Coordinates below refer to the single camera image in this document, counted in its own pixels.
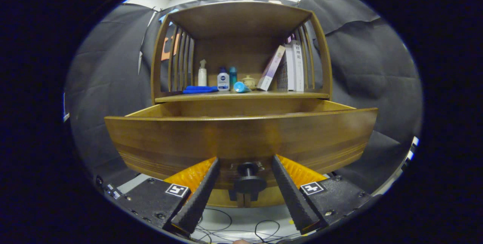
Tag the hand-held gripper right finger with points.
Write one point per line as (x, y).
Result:
(292, 195)

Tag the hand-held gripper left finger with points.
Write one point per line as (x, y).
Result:
(200, 198)

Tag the wooden drawer with black knob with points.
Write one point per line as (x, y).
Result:
(241, 138)

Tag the blue squeeze tube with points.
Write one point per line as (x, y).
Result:
(239, 87)

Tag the wooden cabinet door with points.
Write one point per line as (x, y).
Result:
(271, 200)
(222, 200)

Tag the wooden countertop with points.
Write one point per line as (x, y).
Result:
(286, 95)

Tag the brown wooden cabinet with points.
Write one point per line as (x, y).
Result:
(237, 17)

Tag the black electronic box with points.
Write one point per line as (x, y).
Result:
(109, 190)

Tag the blue folded cloth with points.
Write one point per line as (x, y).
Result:
(200, 89)

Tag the dark patterned book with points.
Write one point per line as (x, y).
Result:
(282, 80)

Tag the white bottle with blue cap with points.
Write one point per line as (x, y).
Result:
(223, 82)

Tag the white pump bottle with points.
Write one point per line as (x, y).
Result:
(202, 78)

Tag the lidded ceramic tea cup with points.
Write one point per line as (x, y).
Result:
(249, 82)

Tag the teal cylindrical bottle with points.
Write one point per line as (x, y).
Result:
(233, 76)

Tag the plain white book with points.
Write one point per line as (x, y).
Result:
(290, 66)

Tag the white book with black characters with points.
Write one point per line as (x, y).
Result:
(298, 66)

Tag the purple cover book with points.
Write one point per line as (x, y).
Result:
(271, 66)

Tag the white frame rail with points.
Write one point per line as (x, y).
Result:
(409, 155)

